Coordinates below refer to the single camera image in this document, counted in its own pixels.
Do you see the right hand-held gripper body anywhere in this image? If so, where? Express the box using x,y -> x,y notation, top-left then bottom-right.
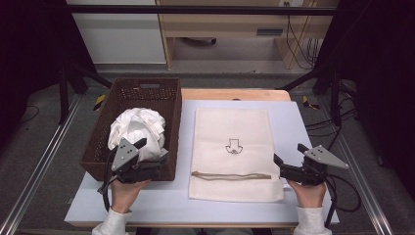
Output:
279,145 -> 349,186

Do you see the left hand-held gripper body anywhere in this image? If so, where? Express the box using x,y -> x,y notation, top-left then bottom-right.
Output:
111,136 -> 164,184

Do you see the white garment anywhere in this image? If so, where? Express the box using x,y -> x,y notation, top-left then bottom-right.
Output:
107,107 -> 169,163

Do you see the brown woven basket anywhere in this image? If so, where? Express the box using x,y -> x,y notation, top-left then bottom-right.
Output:
79,76 -> 183,182

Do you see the cream drawstring bag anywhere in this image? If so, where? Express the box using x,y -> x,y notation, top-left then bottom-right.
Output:
188,107 -> 285,203

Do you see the person's right hand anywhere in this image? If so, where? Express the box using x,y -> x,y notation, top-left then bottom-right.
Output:
287,180 -> 327,210

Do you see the person's left hand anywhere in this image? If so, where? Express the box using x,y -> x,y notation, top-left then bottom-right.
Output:
111,179 -> 151,214

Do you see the white table board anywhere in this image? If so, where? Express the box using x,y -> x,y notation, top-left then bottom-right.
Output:
64,99 -> 341,226

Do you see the yellow black tape strip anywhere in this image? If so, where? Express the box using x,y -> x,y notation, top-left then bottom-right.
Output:
300,95 -> 321,111
92,94 -> 108,113

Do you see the black metal stand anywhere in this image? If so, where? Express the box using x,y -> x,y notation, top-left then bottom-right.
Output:
277,63 -> 344,127
58,61 -> 114,125

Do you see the white cabinet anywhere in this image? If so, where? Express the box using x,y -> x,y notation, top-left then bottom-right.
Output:
66,0 -> 167,65

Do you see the black curtain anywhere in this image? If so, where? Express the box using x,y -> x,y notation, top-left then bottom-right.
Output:
312,0 -> 415,197
0,0 -> 97,148

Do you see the light wooden desk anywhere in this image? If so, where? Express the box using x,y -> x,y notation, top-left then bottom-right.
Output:
156,0 -> 341,71

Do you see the right hand-held gripper black cable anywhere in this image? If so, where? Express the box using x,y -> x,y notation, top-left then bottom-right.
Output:
321,174 -> 339,228

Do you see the hand-held gripper black cable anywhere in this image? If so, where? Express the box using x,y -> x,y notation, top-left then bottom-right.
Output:
97,148 -> 119,212
321,174 -> 339,228

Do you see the left hand-held gripper black cable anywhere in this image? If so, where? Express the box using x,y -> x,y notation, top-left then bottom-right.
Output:
97,148 -> 119,212

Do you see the aluminium rail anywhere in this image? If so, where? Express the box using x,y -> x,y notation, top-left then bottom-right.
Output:
316,96 -> 395,235
0,93 -> 83,235

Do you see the black looped cable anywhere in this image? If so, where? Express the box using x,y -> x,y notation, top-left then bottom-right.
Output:
327,173 -> 362,213

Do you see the bundle of black desk cables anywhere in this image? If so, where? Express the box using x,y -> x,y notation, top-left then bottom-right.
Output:
284,2 -> 323,71

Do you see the thin black cable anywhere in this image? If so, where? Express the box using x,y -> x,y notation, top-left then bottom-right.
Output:
19,104 -> 41,124

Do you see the black horizontal frame bar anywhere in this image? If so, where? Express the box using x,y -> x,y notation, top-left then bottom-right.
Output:
67,4 -> 338,16

